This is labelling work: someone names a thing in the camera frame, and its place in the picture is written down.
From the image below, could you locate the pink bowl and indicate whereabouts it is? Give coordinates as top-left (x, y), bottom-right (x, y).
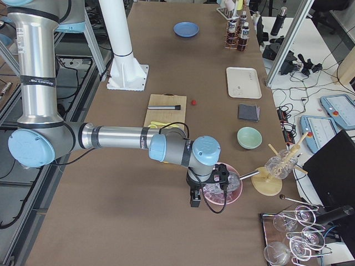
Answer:
top-left (200, 162), bottom-right (244, 206)

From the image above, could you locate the copper wire bottle rack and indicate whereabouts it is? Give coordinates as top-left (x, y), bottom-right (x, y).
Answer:
top-left (225, 13), bottom-right (250, 52)

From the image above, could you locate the black thermos bottle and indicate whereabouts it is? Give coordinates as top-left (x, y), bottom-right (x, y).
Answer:
top-left (270, 7), bottom-right (288, 36)

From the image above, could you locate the dark drink bottle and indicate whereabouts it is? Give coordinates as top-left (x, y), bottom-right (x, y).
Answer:
top-left (237, 22), bottom-right (250, 51)
top-left (239, 11), bottom-right (247, 28)
top-left (225, 18), bottom-right (238, 49)

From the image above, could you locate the black monitor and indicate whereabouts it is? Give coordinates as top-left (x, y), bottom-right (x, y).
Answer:
top-left (302, 129), bottom-right (355, 214)

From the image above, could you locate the metal ice scoop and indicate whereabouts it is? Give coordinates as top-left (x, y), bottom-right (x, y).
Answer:
top-left (227, 170), bottom-right (260, 192)

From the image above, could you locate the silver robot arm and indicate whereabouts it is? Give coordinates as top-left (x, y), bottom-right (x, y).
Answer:
top-left (5, 1), bottom-right (228, 207)

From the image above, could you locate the blue teach pendant near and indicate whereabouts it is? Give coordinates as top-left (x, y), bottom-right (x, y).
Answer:
top-left (300, 115), bottom-right (339, 154)

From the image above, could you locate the grey folded cloth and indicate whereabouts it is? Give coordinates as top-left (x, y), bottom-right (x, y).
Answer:
top-left (238, 104), bottom-right (260, 122)

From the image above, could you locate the wooden cup tree stand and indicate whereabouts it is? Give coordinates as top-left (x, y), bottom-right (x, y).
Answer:
top-left (251, 132), bottom-right (308, 196)

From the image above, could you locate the green bowl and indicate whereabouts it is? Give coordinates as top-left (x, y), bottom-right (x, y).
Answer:
top-left (237, 127), bottom-right (262, 150)

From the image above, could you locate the blue plate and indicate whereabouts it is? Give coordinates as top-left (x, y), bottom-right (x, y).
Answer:
top-left (173, 22), bottom-right (199, 38)

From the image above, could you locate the dark drink bottle front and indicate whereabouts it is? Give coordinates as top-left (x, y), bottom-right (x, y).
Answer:
top-left (237, 22), bottom-right (250, 51)

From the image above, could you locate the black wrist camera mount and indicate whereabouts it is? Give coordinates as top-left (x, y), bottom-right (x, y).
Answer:
top-left (210, 163), bottom-right (230, 187)

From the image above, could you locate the wine glass rack tray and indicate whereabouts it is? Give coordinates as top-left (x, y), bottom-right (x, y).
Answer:
top-left (260, 205), bottom-right (332, 265)

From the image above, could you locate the aluminium frame post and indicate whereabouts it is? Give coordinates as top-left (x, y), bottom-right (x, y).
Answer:
top-left (265, 0), bottom-right (314, 88)

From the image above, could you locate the steel muddler black tip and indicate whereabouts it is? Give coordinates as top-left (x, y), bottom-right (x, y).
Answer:
top-left (148, 105), bottom-right (181, 110)

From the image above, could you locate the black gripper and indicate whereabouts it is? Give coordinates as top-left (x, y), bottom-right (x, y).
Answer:
top-left (186, 167), bottom-right (212, 208)

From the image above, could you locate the dark drink bottle middle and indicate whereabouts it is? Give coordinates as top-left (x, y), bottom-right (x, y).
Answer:
top-left (225, 18), bottom-right (238, 49)

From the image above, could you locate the blue teach pendant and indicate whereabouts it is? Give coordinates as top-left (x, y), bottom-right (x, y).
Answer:
top-left (320, 94), bottom-right (355, 130)
top-left (300, 115), bottom-right (339, 154)

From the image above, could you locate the clear glass mug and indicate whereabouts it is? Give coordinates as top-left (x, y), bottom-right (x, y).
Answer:
top-left (265, 150), bottom-right (298, 180)

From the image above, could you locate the yellow plastic knife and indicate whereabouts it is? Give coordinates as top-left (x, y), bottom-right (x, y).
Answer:
top-left (148, 121), bottom-right (179, 129)

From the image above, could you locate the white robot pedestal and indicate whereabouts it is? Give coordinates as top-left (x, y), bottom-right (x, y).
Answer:
top-left (99, 0), bottom-right (149, 91)

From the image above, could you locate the cream plastic tray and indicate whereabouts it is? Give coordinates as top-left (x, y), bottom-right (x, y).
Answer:
top-left (226, 67), bottom-right (262, 99)

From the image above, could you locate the black camera cable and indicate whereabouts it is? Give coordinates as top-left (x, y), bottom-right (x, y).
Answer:
top-left (49, 122), bottom-right (229, 214)

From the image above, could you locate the dark drink bottle back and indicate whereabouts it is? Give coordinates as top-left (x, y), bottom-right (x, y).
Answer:
top-left (239, 11), bottom-right (247, 28)

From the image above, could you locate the wooden cutting board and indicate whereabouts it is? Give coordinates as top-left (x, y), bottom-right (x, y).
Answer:
top-left (144, 94), bottom-right (187, 126)

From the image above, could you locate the blue teach pendant far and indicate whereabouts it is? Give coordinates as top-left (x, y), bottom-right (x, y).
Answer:
top-left (320, 94), bottom-right (355, 130)

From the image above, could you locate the clear ice cubes pile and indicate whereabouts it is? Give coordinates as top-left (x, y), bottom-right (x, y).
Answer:
top-left (202, 177), bottom-right (240, 203)

